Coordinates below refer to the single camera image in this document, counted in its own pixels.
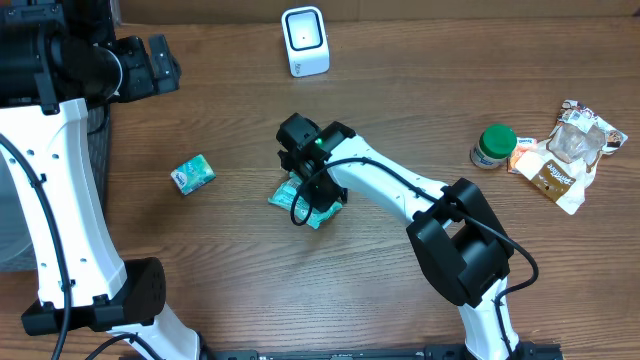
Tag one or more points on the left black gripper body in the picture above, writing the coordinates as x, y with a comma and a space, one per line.
138, 78

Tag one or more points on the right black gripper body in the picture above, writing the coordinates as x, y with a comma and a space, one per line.
325, 195

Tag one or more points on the teal snack packet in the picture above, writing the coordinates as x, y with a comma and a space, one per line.
284, 195

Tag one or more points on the teal white small box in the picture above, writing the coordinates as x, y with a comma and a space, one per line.
192, 174

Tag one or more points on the green lid jar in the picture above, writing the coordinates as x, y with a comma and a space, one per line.
494, 146

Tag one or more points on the orange small box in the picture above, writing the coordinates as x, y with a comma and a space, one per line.
523, 145

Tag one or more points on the beige plastic pouch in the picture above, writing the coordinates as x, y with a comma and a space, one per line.
564, 165

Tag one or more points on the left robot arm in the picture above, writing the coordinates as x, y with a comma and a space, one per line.
59, 61

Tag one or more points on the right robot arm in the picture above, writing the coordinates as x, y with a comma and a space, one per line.
458, 241

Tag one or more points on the white barcode scanner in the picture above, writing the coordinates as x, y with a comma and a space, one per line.
306, 41

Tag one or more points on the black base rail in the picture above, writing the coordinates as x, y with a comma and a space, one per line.
526, 351

